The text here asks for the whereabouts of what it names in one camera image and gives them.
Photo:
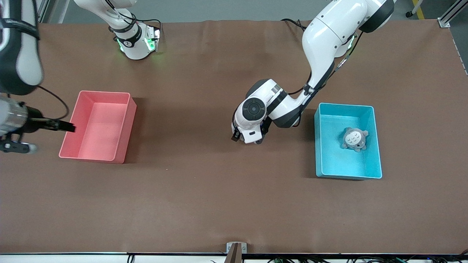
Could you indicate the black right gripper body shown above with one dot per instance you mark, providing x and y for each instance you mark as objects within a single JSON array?
[{"x": 35, "y": 124}]

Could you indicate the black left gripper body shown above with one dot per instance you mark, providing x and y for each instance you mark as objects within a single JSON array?
[{"x": 236, "y": 136}]

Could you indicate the grey owl plush toy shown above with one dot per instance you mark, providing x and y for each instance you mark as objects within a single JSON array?
[{"x": 354, "y": 138}]

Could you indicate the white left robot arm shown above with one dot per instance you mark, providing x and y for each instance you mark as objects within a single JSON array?
[{"x": 329, "y": 36}]

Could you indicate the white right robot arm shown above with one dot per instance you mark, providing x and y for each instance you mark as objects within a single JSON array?
[{"x": 133, "y": 47}]

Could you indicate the pink plastic box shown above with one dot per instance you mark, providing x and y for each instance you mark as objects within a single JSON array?
[{"x": 98, "y": 138}]

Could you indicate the blue plastic box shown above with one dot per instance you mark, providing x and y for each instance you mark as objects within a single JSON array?
[{"x": 336, "y": 160}]

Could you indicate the brown table mat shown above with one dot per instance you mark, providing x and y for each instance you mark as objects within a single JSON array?
[{"x": 182, "y": 164}]

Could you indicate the brown pole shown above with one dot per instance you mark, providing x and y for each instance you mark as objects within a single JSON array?
[{"x": 234, "y": 256}]

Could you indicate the aluminium frame post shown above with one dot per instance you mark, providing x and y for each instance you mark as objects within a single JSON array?
[
  {"x": 444, "y": 22},
  {"x": 44, "y": 9}
]

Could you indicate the grey metal bracket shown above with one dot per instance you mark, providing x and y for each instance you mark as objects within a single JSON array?
[{"x": 229, "y": 247}]

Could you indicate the white table edge rail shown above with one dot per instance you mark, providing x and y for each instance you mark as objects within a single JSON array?
[{"x": 73, "y": 259}]

